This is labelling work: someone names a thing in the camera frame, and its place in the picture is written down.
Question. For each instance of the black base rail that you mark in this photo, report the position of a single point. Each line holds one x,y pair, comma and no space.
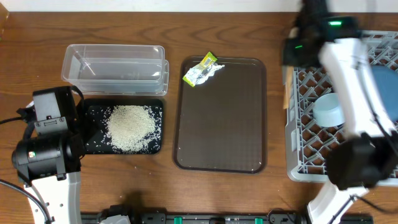
277,217

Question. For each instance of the dark blue plate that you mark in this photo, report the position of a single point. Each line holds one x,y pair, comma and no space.
386,81

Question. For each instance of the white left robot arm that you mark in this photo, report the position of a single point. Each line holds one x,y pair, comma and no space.
48,158

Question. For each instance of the light blue bowl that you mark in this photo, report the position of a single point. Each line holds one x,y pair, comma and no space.
327,111

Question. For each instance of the grey dishwasher rack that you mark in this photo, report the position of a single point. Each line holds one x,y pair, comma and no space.
306,143

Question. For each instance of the black plastic tray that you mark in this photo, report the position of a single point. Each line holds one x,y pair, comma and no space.
93,130

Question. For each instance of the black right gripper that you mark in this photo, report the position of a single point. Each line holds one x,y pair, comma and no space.
295,58

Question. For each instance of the brown serving tray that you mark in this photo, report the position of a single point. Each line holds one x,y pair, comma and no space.
221,125

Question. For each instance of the wooden chopstick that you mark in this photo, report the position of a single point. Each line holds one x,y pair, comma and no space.
288,84

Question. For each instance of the pile of rice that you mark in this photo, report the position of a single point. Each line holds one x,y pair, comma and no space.
125,129

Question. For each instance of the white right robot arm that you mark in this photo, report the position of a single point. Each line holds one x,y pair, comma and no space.
369,153

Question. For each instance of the clear plastic bin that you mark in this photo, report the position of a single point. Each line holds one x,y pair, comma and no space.
116,69

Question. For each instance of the yellow wrapper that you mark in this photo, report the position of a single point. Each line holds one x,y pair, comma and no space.
199,74

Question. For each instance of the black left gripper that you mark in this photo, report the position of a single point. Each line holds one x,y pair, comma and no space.
76,117

